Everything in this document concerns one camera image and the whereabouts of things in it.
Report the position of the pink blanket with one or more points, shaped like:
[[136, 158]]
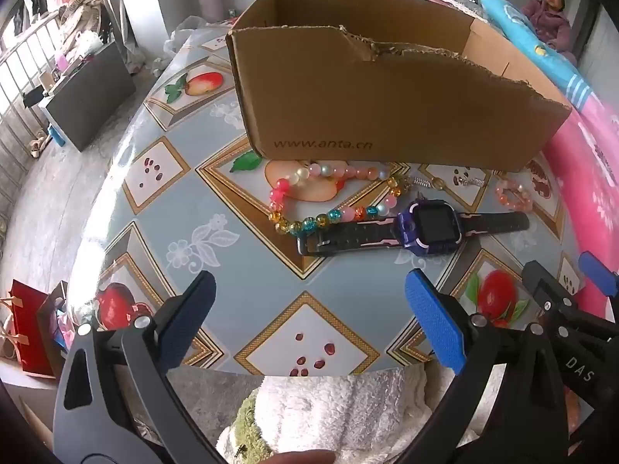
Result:
[[595, 188]]

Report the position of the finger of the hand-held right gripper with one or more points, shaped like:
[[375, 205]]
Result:
[[537, 280], [599, 273]]

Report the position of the dark grey cabinet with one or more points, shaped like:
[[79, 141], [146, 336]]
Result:
[[92, 96]]

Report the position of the brown cardboard box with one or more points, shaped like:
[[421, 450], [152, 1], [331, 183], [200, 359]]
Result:
[[387, 106]]

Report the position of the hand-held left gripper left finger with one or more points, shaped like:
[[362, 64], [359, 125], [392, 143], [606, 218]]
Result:
[[186, 319]]

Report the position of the silver abacus charm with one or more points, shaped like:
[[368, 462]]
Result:
[[473, 181], [420, 183]]

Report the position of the red paper bag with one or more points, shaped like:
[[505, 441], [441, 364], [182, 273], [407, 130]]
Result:
[[29, 328]]

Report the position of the blue printed pillow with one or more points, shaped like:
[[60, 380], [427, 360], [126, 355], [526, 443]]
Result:
[[527, 24]]

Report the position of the white plastic bag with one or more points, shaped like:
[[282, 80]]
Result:
[[193, 34]]

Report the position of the metal balcony railing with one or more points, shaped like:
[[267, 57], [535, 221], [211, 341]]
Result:
[[14, 121]]

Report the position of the beige knitted cloth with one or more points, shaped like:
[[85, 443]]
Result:
[[84, 14]]

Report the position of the white green fluffy garment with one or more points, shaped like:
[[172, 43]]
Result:
[[314, 396]]

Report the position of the person's left hand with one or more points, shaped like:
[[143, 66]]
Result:
[[302, 458]]

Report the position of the blue bottle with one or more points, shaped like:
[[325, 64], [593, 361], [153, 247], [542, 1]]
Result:
[[57, 136]]

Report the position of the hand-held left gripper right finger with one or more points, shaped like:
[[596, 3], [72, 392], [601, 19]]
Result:
[[433, 319]]

